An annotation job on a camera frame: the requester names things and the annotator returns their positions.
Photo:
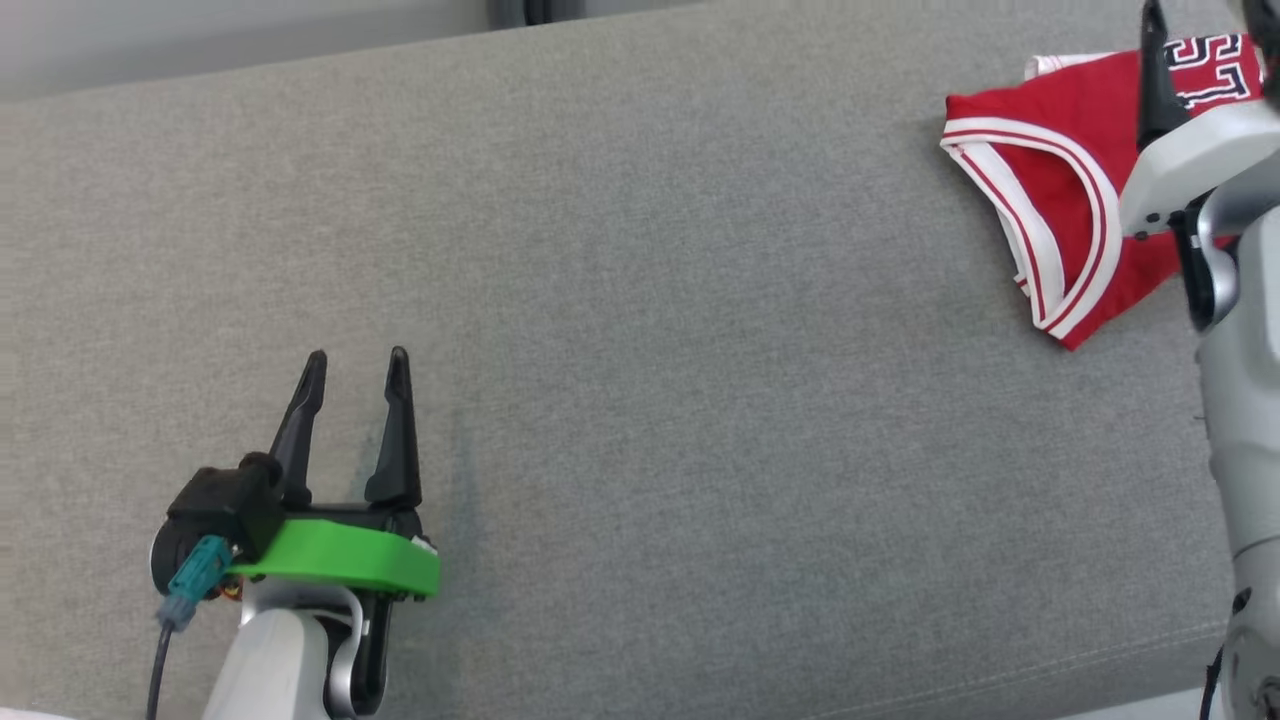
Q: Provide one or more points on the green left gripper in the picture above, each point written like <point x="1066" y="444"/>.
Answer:
<point x="340" y="555"/>

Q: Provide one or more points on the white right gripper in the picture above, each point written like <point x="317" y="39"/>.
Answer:
<point x="1190" y="160"/>

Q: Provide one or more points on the red white sports shirt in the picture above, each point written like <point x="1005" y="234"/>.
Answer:
<point x="1060" y="150"/>

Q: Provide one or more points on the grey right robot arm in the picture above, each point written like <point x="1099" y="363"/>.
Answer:
<point x="1250" y="400"/>

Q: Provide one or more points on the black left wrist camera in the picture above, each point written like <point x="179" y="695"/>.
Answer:
<point x="225" y="505"/>

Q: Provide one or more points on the grey partition post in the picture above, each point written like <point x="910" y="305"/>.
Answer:
<point x="535" y="10"/>

